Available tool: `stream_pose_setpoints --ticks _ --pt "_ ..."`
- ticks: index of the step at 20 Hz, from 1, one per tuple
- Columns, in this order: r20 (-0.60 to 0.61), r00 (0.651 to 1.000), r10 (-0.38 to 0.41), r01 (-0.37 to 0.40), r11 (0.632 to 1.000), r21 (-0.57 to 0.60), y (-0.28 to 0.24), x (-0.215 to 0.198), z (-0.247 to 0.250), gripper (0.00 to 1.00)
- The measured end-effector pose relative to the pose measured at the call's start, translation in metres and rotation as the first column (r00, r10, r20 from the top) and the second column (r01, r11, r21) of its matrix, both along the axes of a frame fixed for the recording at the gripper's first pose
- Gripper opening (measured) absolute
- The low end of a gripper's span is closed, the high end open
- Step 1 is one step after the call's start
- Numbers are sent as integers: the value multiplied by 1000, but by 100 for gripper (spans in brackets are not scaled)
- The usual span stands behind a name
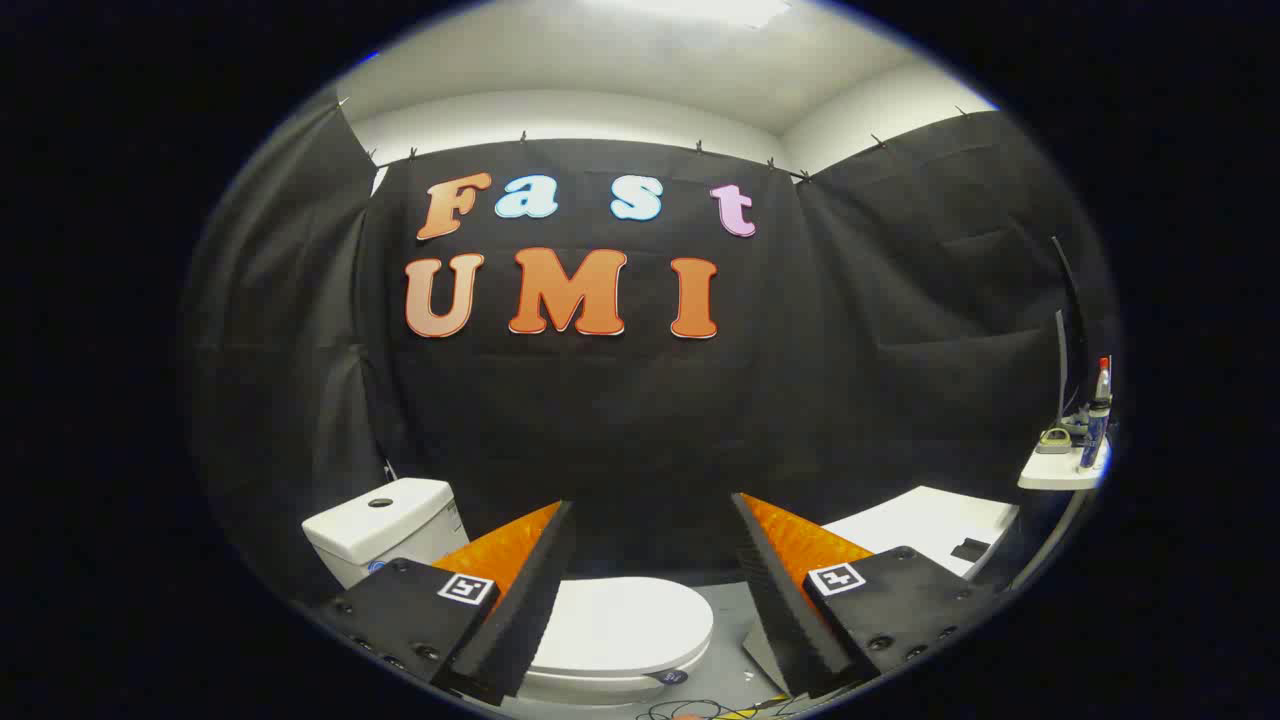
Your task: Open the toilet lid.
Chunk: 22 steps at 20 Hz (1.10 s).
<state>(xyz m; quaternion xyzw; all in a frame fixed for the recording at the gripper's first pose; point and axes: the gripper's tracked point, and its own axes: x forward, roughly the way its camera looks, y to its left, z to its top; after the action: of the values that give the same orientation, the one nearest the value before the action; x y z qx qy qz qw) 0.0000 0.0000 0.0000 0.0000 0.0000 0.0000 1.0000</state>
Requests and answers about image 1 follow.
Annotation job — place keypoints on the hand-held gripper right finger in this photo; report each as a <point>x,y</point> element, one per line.
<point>775,600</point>

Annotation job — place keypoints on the small black flat object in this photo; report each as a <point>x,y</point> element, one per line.
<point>970,549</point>

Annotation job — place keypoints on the white side shelf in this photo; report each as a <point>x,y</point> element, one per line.
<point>1060,470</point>

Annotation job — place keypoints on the white toilet lid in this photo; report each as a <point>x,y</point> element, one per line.
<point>625,625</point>

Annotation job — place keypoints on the black backdrop cloth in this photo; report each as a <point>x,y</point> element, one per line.
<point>620,420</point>

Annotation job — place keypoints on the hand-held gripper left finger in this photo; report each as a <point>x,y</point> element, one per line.
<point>535,600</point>

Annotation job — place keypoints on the white toilet body with tank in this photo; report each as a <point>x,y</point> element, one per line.
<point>385,530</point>

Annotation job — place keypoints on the spray bottle with red cap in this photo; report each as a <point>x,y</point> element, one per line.
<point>1096,425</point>

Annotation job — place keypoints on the white drawer cabinet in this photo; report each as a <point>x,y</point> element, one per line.
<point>920,520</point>

